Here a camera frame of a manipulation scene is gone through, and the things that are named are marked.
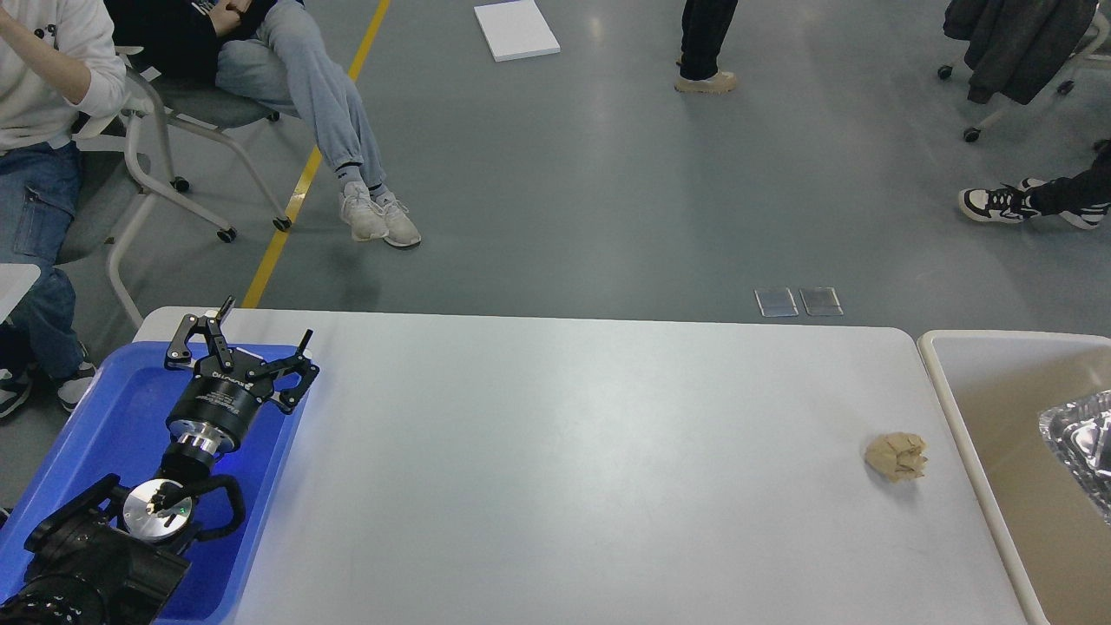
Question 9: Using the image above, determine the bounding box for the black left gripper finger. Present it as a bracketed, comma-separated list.
[247, 329, 320, 415]
[164, 296, 237, 375]

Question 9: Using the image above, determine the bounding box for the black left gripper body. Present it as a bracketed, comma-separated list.
[166, 346, 286, 455]

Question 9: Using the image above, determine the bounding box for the aluminium foil tray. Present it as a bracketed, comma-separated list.
[1038, 389, 1110, 523]

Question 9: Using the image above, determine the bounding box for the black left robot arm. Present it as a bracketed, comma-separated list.
[3, 301, 320, 624]

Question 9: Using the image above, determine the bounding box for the blue plastic tray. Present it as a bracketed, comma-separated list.
[1, 341, 303, 624]

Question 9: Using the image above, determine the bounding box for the white side table corner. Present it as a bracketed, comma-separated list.
[0, 264, 40, 321]

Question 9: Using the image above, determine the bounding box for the grey chair with castors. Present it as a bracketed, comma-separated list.
[116, 47, 293, 242]

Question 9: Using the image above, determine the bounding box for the person in light jeans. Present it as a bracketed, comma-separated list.
[106, 1, 422, 248]

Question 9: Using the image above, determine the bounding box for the person in white sweater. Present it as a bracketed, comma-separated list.
[1, 1, 126, 417]

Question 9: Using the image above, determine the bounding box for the white board on floor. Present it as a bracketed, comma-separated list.
[473, 1, 561, 63]

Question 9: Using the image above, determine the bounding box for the left clear floor plate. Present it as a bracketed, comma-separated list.
[754, 288, 799, 317]

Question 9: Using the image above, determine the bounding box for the clear floor plate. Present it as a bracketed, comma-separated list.
[800, 288, 845, 317]
[754, 288, 799, 317]

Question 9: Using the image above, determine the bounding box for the right clear floor plate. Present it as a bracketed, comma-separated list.
[800, 288, 845, 317]

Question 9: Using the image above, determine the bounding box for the person in black trousers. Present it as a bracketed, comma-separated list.
[674, 0, 738, 94]

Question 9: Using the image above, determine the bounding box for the crumpled brown paper ball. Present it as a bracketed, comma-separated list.
[864, 431, 928, 484]

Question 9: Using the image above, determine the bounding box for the beige plastic bin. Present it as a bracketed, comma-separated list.
[918, 331, 1110, 624]

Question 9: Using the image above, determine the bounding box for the chair with dark jacket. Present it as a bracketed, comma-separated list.
[935, 1, 1108, 143]

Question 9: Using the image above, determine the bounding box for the white frame chair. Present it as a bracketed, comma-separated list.
[56, 95, 237, 327]

